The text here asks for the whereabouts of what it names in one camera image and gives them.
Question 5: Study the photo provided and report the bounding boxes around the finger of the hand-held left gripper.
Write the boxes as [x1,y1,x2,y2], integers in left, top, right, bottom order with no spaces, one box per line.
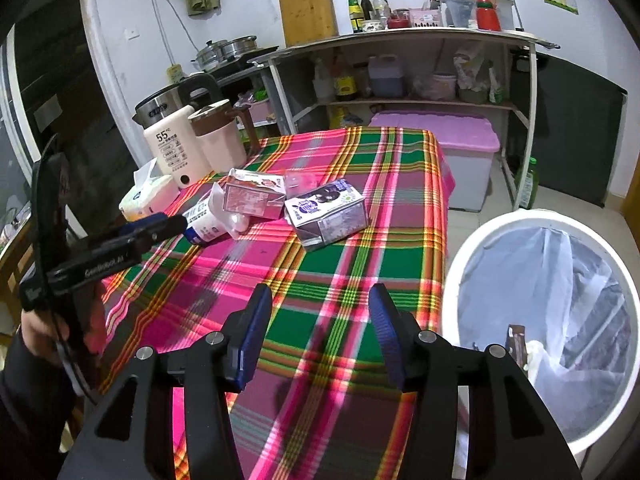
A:
[90,217,188,261]
[117,212,168,237]

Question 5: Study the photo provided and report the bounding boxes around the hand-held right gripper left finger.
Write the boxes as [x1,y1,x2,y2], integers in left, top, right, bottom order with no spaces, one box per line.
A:
[57,283,273,480]

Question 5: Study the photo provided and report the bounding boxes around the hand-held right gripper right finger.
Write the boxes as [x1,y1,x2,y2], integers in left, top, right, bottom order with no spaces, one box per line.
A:
[368,283,583,480]

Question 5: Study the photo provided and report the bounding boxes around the white blue yogurt cup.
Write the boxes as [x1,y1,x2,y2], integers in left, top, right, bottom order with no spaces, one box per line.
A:
[182,195,233,247]

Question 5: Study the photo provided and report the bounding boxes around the white round bin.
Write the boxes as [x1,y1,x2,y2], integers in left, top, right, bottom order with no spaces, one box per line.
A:
[442,210,640,468]

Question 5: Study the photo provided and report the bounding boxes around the pink drink carton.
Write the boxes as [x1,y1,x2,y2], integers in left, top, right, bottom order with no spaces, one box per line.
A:
[220,167,288,221]

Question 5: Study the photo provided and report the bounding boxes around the dark brown wrapper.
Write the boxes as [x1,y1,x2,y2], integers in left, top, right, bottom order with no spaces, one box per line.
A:
[506,324,531,373]

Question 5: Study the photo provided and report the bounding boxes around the purple drink carton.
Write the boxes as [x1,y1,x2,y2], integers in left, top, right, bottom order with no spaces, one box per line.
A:
[284,178,371,252]

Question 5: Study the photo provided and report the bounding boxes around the white paper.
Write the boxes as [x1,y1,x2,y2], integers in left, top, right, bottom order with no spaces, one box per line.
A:
[525,340,551,376]

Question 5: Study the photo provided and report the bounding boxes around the clear plastic wrapper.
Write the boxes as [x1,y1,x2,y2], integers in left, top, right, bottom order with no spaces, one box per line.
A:
[284,170,318,191]

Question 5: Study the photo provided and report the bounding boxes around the clear plastic bin liner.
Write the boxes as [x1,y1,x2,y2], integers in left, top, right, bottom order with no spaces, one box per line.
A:
[457,225,636,441]

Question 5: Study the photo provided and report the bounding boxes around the person's left forearm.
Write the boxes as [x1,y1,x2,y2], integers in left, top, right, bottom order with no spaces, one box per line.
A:
[0,330,96,480]

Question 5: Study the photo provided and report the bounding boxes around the person's left hand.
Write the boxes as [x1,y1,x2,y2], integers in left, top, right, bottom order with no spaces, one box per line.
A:
[20,285,108,361]

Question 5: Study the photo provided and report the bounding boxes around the white tissue pack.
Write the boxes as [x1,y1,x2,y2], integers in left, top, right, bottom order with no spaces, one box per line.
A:
[119,157,181,222]

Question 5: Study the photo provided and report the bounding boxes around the white electric water warmer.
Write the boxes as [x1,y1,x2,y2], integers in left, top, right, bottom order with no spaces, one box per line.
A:
[143,105,213,189]

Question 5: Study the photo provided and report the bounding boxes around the pink green plaid tablecloth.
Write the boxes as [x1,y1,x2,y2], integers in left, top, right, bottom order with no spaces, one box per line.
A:
[97,127,456,480]

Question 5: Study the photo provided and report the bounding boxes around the pink jug with brown lid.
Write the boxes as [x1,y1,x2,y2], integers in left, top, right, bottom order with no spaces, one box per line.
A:
[187,99,261,171]

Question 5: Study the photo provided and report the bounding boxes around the stainless steel electric kettle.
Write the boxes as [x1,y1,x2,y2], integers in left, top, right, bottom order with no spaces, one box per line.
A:
[132,72,221,133]

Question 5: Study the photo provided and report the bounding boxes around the pink plastic basket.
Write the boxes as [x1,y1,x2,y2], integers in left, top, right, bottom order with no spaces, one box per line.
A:
[237,91,275,126]

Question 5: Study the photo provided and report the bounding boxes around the steel steamer pot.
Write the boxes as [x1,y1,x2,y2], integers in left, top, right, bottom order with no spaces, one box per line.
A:
[195,39,228,71]

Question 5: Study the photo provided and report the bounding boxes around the steel pots on stove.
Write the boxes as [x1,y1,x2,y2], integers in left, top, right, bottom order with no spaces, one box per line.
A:
[190,45,280,83]

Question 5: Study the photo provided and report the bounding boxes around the steel cooking pot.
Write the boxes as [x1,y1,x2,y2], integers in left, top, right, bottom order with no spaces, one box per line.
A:
[222,35,258,58]

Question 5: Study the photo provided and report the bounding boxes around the green plastic bottle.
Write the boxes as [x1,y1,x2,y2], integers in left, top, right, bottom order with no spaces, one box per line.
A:
[515,156,540,211]

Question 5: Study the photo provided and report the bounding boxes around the storage box with pink lid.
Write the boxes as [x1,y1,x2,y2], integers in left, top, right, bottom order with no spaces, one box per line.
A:
[367,110,501,212]

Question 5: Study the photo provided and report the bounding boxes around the translucent white bottle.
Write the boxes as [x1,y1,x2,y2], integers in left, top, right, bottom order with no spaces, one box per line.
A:
[314,57,336,105]

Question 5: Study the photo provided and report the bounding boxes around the yellow label sauce bottle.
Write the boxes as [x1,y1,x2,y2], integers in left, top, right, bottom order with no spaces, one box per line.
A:
[334,52,358,102]

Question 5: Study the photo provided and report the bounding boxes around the pink plastic bucket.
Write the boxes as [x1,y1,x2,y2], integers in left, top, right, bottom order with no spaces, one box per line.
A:
[430,72,458,101]

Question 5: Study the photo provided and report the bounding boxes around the large translucent oil jug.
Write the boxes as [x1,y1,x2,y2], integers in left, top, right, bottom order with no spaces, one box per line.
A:
[367,55,406,99]

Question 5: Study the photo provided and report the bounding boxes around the wooden cutting board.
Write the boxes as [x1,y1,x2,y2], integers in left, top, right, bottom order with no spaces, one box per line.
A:
[277,0,337,48]

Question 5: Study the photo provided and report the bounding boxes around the crumpled plastic bags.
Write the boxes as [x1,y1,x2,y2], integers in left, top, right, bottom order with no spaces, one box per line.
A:
[452,42,501,106]

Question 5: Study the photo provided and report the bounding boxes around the dark cloth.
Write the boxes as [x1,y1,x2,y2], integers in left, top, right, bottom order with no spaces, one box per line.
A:
[510,50,628,208]

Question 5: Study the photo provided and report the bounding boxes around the wooden door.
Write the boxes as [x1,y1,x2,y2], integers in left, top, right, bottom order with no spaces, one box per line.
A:
[617,165,640,231]

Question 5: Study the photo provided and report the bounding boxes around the metal kitchen shelf unit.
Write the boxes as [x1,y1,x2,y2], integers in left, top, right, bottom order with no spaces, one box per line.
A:
[250,27,561,211]

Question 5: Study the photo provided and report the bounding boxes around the pink utensil holder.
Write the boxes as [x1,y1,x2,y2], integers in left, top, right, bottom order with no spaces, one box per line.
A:
[409,7,443,28]

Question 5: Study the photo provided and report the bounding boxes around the clear plastic lidded container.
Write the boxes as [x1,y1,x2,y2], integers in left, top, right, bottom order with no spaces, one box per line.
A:
[440,0,516,31]

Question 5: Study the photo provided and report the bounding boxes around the white power cable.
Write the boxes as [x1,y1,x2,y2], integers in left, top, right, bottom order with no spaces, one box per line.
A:
[147,0,196,68]

